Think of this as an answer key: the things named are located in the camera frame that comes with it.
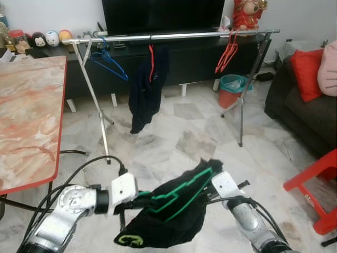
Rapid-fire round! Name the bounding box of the green plastic hanger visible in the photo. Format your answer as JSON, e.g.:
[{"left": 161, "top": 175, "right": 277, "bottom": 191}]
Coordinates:
[{"left": 138, "top": 168, "right": 214, "bottom": 222}]

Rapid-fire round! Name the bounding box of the black knit garment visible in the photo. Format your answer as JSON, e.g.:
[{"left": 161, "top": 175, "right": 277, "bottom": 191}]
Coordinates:
[{"left": 114, "top": 158, "right": 224, "bottom": 248}]

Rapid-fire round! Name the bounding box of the blue plastic hanger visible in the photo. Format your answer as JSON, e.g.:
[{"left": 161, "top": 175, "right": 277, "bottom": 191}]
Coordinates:
[{"left": 88, "top": 37, "right": 128, "bottom": 81}]

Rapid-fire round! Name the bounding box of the navy blue garment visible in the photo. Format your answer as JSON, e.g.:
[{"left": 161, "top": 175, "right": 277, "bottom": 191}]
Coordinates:
[{"left": 128, "top": 46, "right": 170, "bottom": 134}]

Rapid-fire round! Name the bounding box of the red bin with teal bag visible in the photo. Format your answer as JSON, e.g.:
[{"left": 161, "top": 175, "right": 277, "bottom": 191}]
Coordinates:
[{"left": 219, "top": 74, "right": 252, "bottom": 109}]

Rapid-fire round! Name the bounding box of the marble pattern folding table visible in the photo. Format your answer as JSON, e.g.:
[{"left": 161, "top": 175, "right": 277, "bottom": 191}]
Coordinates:
[{"left": 0, "top": 55, "right": 67, "bottom": 211}]

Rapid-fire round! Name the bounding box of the red plastic stool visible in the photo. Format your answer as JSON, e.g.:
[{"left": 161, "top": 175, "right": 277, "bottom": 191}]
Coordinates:
[{"left": 283, "top": 149, "right": 337, "bottom": 235}]

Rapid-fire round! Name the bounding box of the black television console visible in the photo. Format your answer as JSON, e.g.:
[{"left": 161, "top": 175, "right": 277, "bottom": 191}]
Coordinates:
[{"left": 26, "top": 33, "right": 274, "bottom": 106}]

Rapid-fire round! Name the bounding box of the silver metal clothes rack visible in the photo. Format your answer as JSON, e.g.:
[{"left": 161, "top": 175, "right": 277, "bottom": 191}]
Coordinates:
[{"left": 62, "top": 29, "right": 281, "bottom": 164}]

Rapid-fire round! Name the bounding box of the brown fabric sofa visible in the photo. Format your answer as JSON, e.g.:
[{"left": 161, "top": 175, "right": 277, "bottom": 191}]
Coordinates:
[{"left": 264, "top": 53, "right": 337, "bottom": 158}]

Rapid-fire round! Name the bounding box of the small black floor box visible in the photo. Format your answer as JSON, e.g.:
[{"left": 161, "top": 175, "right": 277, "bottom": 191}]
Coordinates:
[{"left": 256, "top": 72, "right": 274, "bottom": 82}]

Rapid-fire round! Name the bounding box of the pink cat face cushion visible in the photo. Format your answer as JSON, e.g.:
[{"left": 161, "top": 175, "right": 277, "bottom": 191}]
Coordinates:
[{"left": 318, "top": 44, "right": 337, "bottom": 97}]

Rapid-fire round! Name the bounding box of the orange round doll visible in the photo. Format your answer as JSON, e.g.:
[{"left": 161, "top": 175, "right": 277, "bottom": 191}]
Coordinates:
[{"left": 58, "top": 29, "right": 73, "bottom": 43}]

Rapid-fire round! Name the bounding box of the black flat television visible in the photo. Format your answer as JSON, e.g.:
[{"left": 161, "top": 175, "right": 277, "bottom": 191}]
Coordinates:
[{"left": 102, "top": 0, "right": 226, "bottom": 36}]

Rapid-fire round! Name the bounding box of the white round doll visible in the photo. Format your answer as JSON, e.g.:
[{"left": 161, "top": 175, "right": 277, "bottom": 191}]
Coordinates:
[{"left": 45, "top": 31, "right": 60, "bottom": 47}]

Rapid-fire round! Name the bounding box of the black haired round doll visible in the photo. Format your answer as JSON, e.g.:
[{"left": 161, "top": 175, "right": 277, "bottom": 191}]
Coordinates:
[{"left": 31, "top": 32, "right": 48, "bottom": 48}]

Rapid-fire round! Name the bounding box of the red cushion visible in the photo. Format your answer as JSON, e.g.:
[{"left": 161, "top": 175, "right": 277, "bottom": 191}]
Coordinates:
[{"left": 290, "top": 48, "right": 325, "bottom": 102}]

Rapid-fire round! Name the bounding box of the red lidded glass jar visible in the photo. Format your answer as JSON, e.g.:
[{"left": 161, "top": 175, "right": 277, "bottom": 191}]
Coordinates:
[{"left": 11, "top": 29, "right": 29, "bottom": 53}]

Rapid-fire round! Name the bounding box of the white lace covered side table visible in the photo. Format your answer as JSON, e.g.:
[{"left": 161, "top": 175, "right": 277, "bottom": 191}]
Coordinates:
[{"left": 276, "top": 40, "right": 316, "bottom": 64}]

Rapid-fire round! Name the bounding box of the red robed figurine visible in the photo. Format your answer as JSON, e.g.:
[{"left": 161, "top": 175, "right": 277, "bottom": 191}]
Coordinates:
[{"left": 232, "top": 0, "right": 268, "bottom": 31}]

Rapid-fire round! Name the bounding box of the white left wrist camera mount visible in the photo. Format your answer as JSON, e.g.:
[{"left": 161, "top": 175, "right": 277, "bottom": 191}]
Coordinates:
[{"left": 109, "top": 172, "right": 138, "bottom": 209}]

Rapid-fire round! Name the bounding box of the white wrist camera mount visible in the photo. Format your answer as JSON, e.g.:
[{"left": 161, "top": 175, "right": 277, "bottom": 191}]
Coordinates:
[
  {"left": 211, "top": 170, "right": 245, "bottom": 200},
  {"left": 109, "top": 172, "right": 138, "bottom": 209}
]

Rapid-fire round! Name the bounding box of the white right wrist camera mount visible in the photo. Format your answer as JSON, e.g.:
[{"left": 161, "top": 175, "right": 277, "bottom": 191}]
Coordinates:
[{"left": 211, "top": 170, "right": 245, "bottom": 200}]

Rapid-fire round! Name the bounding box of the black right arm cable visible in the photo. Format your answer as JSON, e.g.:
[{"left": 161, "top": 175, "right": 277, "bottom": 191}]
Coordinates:
[{"left": 208, "top": 194, "right": 288, "bottom": 251}]

